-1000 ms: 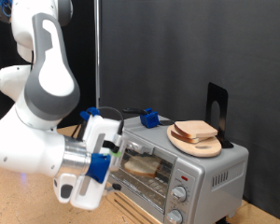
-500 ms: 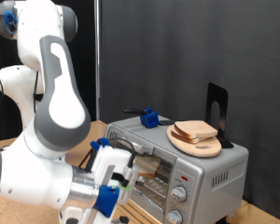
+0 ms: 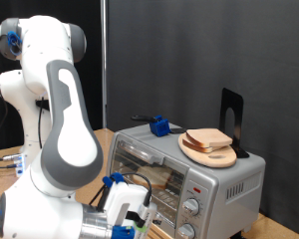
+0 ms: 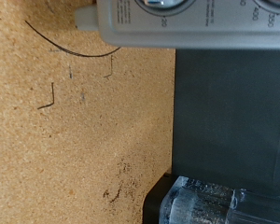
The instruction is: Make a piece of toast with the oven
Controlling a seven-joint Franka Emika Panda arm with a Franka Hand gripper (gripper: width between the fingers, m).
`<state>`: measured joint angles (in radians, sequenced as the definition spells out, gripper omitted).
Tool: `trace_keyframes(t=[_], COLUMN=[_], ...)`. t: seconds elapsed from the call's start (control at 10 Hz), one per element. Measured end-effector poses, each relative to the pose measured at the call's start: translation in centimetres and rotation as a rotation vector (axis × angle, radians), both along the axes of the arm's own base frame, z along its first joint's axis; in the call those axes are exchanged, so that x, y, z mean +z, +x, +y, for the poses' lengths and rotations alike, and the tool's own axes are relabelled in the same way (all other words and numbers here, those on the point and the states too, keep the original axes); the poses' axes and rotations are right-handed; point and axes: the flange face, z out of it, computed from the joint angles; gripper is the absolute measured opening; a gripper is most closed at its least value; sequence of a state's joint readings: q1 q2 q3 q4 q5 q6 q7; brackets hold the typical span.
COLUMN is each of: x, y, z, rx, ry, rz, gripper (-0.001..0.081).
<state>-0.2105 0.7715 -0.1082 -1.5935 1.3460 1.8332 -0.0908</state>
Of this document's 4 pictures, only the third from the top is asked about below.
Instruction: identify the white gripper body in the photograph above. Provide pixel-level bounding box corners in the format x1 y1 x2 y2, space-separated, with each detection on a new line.
104 181 150 228

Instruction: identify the glass oven door with handle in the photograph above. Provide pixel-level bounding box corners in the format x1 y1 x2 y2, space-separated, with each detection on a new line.
109 133 190 230

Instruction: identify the silver oven knob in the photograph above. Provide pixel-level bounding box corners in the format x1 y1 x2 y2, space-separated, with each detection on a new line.
182 198 201 217
177 223 196 239

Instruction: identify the blue block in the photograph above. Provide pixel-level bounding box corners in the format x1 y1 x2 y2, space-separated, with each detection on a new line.
149 115 171 137

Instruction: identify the silver toaster oven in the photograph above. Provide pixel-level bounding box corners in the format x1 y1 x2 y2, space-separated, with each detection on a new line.
106 120 267 239

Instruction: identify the round wooden board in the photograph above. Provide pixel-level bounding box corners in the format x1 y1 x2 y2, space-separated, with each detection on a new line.
177 132 238 168

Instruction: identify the tan bread slice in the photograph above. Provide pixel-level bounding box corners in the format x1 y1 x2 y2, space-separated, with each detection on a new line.
185 127 234 149

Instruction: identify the vertical metal pole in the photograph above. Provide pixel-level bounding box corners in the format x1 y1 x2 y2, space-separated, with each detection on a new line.
101 0 109 129

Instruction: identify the black metal bookend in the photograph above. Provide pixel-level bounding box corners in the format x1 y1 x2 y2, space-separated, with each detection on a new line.
219 88 251 159

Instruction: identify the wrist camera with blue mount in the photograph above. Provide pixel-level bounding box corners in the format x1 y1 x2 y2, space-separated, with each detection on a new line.
111 201 157 239

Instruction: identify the wire oven rack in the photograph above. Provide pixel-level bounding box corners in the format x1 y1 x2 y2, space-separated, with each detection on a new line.
114 163 185 220

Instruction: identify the grey plug base cable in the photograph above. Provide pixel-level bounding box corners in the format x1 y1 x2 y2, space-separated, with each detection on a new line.
0 152 23 162

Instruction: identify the black base cable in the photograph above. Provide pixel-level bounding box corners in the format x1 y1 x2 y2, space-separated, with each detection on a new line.
0 162 18 170

